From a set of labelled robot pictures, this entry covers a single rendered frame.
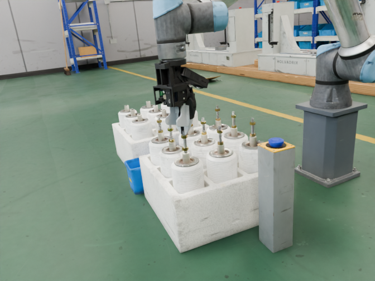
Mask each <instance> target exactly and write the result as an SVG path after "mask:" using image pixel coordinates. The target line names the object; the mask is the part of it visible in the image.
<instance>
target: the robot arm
mask: <svg viewBox="0 0 375 281"><path fill-rule="evenodd" d="M237 1H238V0H194V1H192V2H191V3H183V1H182V0H153V19H154V23H155V31H156V41H157V52H158V59H159V60H161V61H160V63H156V64H155V71H156V80H157V85H155V86H153V93H154V98H155V105H158V104H161V103H162V104H163V105H167V107H170V113H169V115H168V116H167V117H166V119H165V123H166V124H167V125H176V127H177V129H178V131H179V132H180V134H182V131H183V130H184V135H187V133H188V132H189V130H190V127H191V125H192V122H193V118H194V116H195V111H196V100H195V93H194V92H193V89H192V87H193V86H194V87H195V88H198V89H202V88H207V87H208V82H209V80H208V79H206V78H205V77H203V76H201V75H199V74H197V73H195V72H193V71H192V70H190V69H188V68H187V67H181V65H185V64H187V63H186V58H185V57H186V44H185V41H186V40H185V35H188V34H196V33H207V32H217V31H222V30H224V29H225V28H226V27H227V24H228V20H229V16H228V7H230V6H231V5H233V4H234V3H236V2H237ZM324 3H325V6H326V9H327V10H328V13H329V16H330V19H331V21H332V23H333V26H334V29H335V31H336V34H337V36H338V39H339V42H338V43H331V44H326V45H321V46H319V47H318V49H317V55H316V77H315V87H314V89H313V92H312V95H311V97H310V105H311V106H313V107H315V108H321V109H342V108H347V107H350V106H352V101H353V99H352V96H351V93H350V88H349V80H352V81H359V82H362V83H375V35H374V34H371V33H369V29H368V26H367V23H366V20H365V18H364V14H363V11H362V8H361V6H360V3H359V0H324ZM158 90H159V95H160V97H159V99H158V100H156V93H155V91H158ZM184 103H185V105H184Z"/></svg>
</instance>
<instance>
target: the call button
mask: <svg viewBox="0 0 375 281"><path fill-rule="evenodd" d="M268 143H269V144H270V146H272V147H280V146H282V144H284V140H283V139H282V138H277V137H275V138H270V139H269V140H268Z"/></svg>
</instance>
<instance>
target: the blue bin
mask: <svg viewBox="0 0 375 281"><path fill-rule="evenodd" d="M124 164H125V166H126V168H127V173H128V178H129V183H130V187H131V189H132V191H133V192H134V194H135V195H139V194H142V193H144V188H143V181H142V174H141V167H140V159H139V157H138V158H134V159H129V160H126V161H125V162H124Z"/></svg>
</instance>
